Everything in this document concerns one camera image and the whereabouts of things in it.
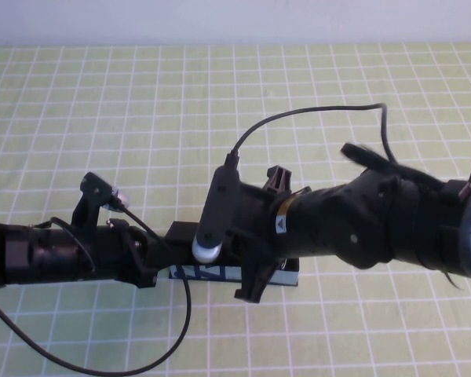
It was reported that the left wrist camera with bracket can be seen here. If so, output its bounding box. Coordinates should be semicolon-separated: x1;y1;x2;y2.
71;171;133;229

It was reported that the green white-grid tablecloth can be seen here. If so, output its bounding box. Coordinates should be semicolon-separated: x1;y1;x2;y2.
0;43;471;377

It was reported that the right wrist camera black silver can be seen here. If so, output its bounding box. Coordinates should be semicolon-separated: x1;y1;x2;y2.
191;152;243;263

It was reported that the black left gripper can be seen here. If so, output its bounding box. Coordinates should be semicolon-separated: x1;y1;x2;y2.
96;218;173;291

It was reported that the black left camera cable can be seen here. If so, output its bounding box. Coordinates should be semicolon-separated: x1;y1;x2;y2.
0;203;192;374

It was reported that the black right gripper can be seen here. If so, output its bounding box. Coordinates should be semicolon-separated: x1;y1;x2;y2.
225;165;292;305

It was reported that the black printed glasses case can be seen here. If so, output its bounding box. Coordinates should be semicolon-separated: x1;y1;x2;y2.
166;221;300;288

